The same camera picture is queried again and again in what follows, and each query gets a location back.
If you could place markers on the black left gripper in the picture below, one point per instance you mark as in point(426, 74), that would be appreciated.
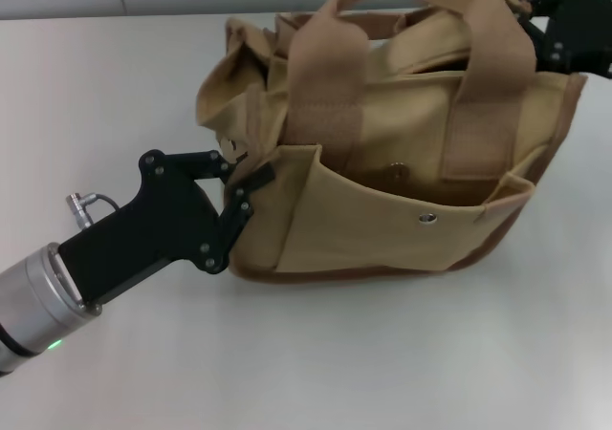
point(158, 229)

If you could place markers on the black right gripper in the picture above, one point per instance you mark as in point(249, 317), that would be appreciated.
point(583, 28)

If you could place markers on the khaki canvas tote bag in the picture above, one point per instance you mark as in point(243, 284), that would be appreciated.
point(358, 220)

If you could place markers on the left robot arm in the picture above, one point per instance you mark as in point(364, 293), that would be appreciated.
point(33, 306)

